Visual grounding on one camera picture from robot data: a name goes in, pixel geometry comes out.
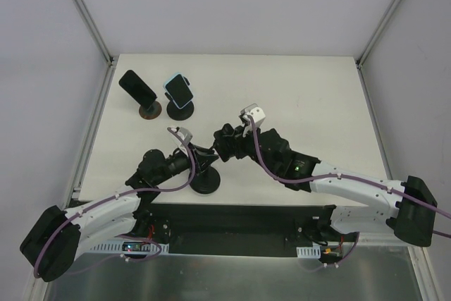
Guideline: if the black round-base phone stand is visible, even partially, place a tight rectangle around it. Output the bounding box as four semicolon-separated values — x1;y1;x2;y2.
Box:
190;154;221;195

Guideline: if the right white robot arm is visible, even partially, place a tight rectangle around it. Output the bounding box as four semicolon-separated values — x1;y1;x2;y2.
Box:
213;124;437;247

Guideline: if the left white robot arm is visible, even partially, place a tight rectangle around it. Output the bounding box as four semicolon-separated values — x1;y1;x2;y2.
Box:
20;144;219;282

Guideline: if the black stand under blue phone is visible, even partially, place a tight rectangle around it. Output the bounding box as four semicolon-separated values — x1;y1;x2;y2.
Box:
165;93;194;121

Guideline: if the wooden-base phone stand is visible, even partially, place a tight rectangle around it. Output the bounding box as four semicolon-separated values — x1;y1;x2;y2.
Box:
138;101;162;120

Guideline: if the light blue cased phone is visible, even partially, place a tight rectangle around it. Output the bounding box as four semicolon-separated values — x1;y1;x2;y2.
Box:
163;73;194;109

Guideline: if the black phone on wooden stand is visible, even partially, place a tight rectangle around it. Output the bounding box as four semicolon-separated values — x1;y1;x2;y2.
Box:
118;70;157;109

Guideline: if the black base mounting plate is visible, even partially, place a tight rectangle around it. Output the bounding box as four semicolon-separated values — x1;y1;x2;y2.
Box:
98;200;404;257

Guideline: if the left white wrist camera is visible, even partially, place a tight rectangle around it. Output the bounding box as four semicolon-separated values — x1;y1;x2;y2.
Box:
167;126;192;152

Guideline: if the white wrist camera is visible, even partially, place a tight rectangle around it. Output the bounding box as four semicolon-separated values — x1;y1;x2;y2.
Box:
167;126;192;152
239;104;266;128

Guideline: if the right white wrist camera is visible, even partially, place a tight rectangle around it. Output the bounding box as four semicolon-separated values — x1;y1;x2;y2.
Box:
239;104;266;128

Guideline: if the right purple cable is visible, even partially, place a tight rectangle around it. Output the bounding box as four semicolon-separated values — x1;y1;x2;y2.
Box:
242;113;451;238

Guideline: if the purple cable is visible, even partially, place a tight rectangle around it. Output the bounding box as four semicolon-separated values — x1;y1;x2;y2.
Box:
33;127;198;279
242;113;451;238

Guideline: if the left white cable duct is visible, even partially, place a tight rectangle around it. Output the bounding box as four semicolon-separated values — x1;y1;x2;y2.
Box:
87;239;169;255

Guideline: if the white cable duct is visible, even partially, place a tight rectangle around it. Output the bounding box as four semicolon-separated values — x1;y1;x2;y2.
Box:
296;244;321;259
87;239;169;255

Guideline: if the left aluminium frame post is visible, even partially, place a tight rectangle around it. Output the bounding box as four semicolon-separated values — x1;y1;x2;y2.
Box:
54;0;119;69

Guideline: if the aluminium frame post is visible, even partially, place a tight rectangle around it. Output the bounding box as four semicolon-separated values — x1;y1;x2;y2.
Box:
354;0;427;66
54;0;119;69

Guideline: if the right white cable duct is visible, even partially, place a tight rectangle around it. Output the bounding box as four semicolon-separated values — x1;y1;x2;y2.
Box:
296;244;321;259

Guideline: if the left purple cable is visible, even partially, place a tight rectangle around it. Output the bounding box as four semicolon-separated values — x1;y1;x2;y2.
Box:
33;127;198;279

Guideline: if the horizontal aluminium rail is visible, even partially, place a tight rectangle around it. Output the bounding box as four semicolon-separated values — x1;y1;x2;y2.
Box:
352;233;427;249

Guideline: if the right aluminium frame post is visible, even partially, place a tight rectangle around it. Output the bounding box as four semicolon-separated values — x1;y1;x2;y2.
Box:
354;0;427;66

